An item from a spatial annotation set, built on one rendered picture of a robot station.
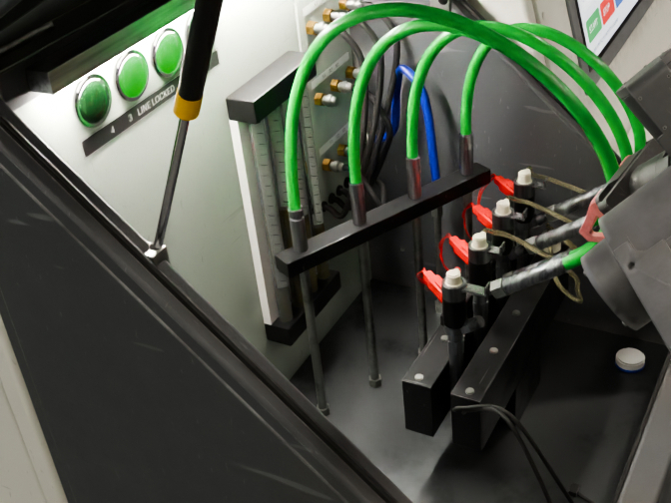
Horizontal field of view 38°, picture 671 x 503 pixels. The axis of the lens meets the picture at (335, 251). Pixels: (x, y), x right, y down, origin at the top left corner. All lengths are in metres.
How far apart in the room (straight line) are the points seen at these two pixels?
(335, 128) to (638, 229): 1.00
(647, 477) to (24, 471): 0.68
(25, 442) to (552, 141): 0.76
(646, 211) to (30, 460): 0.85
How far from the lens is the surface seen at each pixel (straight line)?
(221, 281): 1.20
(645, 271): 0.40
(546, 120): 1.33
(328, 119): 1.36
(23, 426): 1.09
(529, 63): 0.94
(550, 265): 1.04
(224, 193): 1.17
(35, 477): 1.16
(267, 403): 0.82
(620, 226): 0.42
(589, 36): 1.52
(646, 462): 1.13
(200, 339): 0.81
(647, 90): 0.84
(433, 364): 1.19
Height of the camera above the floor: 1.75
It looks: 34 degrees down
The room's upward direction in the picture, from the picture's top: 7 degrees counter-clockwise
